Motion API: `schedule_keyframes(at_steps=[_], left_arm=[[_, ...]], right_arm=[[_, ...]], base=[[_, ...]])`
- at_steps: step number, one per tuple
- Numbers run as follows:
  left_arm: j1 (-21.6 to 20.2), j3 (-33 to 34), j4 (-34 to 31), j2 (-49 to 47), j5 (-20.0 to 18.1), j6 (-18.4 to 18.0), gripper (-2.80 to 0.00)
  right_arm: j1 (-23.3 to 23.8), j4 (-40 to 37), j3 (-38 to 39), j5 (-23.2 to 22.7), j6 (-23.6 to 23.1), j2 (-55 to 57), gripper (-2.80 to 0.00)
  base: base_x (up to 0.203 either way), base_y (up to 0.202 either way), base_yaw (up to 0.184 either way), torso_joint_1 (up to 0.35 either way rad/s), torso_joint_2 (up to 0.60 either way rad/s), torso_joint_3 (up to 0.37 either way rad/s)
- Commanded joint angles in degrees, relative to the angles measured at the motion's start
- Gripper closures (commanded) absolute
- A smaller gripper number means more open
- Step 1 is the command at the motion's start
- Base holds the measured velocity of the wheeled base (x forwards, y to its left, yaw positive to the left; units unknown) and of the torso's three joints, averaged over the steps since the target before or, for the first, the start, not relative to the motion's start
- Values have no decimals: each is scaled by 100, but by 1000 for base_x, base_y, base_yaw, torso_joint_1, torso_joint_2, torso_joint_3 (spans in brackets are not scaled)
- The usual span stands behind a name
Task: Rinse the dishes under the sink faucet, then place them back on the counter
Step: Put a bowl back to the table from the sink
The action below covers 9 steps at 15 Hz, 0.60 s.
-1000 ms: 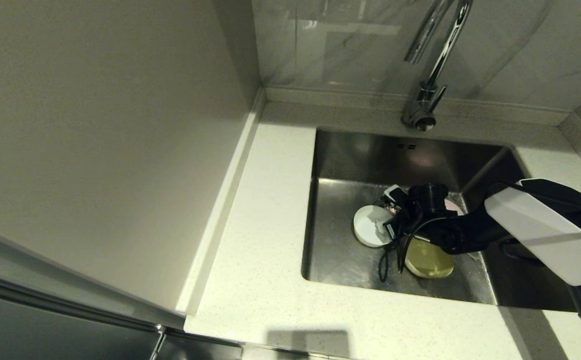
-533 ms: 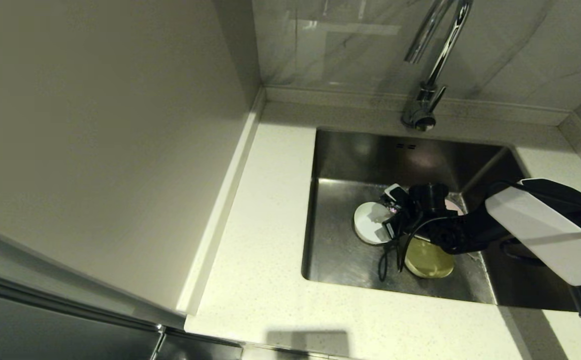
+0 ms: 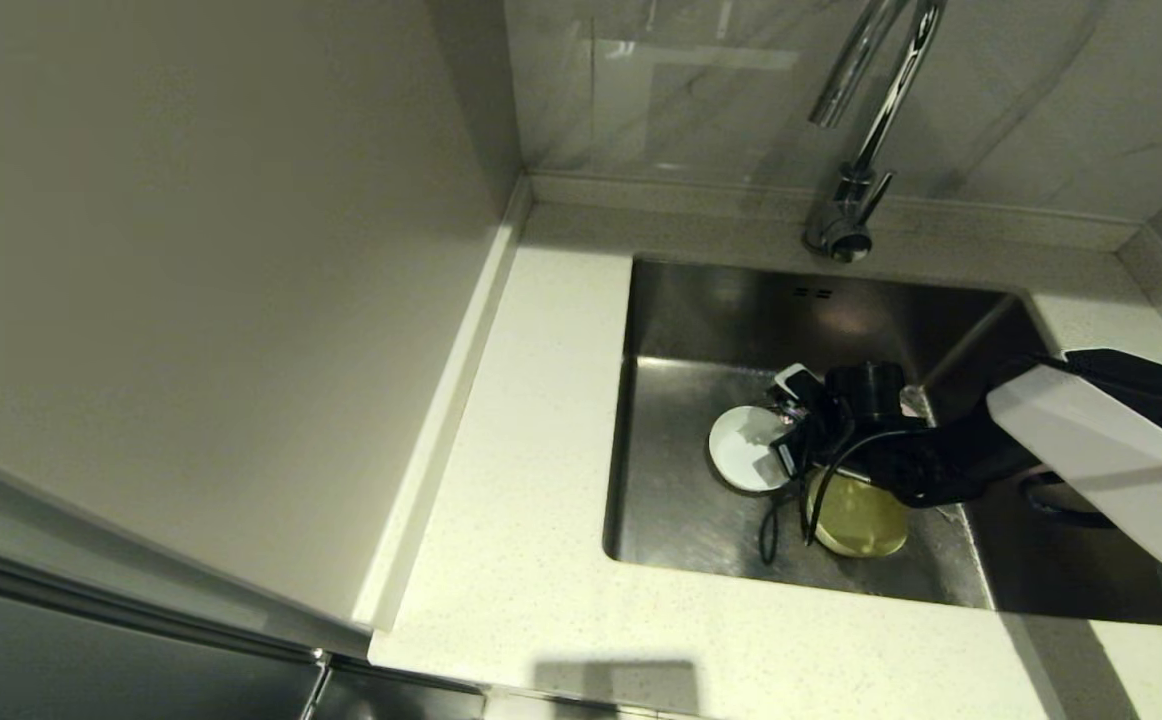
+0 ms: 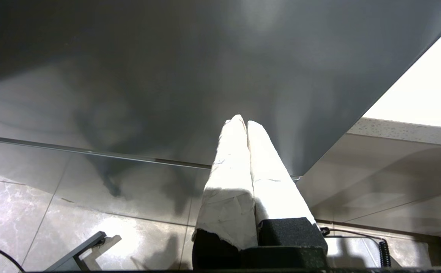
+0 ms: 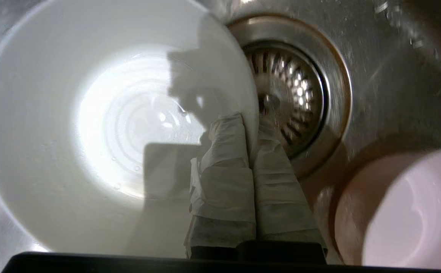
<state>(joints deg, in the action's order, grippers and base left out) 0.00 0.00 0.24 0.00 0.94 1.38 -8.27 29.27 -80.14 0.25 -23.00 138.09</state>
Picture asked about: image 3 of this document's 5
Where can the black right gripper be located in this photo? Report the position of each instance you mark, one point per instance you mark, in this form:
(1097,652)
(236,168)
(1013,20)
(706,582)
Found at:
(846,445)

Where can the yellow plastic bowl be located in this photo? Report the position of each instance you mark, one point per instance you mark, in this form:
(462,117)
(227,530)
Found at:
(866,520)

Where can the stainless steel sink basin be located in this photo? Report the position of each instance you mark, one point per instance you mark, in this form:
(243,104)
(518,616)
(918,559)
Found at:
(681,500)

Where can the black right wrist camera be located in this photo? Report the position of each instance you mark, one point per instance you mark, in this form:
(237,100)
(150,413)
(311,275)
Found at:
(863,392)

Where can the grey tall cabinet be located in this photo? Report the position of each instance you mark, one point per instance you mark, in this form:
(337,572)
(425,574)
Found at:
(191,300)

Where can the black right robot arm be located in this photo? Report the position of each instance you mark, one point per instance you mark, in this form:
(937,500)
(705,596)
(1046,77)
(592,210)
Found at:
(1091,440)

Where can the chrome gooseneck faucet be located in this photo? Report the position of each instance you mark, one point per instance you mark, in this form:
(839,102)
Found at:
(841,225)

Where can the white plastic bowl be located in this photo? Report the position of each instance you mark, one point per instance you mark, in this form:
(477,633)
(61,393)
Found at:
(741,450)

